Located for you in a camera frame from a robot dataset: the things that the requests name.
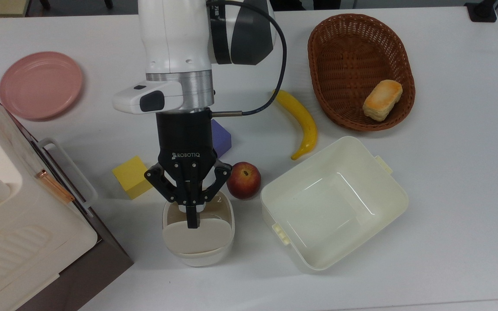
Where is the beige trash can lid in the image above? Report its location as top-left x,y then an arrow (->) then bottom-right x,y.
163,218 -> 233,255

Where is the red apple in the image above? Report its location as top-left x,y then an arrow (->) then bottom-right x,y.
227,162 -> 262,200

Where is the purple foam cube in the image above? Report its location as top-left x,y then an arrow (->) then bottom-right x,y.
211,119 -> 233,159

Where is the white drawer handle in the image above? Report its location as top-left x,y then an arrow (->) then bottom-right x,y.
37,137 -> 99,217

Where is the brown wicker basket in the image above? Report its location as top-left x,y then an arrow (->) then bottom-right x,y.
307,13 -> 417,132

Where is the orange bread loaf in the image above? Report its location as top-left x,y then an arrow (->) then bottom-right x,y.
362,79 -> 404,122

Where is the yellow foam cube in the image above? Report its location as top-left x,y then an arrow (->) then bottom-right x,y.
112,155 -> 157,200

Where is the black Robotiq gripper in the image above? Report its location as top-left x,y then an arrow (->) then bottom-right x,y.
144,109 -> 233,230

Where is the pink plastic plate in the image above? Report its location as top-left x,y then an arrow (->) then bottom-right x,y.
0,51 -> 84,121

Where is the small white trash can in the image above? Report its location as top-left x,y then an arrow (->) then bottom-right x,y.
162,192 -> 236,267

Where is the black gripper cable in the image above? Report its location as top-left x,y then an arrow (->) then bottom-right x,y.
206,0 -> 288,118

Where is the copper cabinet handle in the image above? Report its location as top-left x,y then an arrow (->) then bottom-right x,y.
36,169 -> 76,204

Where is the cream plastic cabinet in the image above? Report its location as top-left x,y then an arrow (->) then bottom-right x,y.
0,78 -> 99,311

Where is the dark brown drawer base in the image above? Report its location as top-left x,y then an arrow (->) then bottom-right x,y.
0,102 -> 134,311

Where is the white plastic storage bin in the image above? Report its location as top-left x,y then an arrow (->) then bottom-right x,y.
260,136 -> 409,272

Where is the black camera stand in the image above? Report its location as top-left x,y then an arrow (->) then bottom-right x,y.
464,0 -> 498,23

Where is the yellow banana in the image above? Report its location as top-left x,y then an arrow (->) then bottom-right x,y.
272,89 -> 319,161

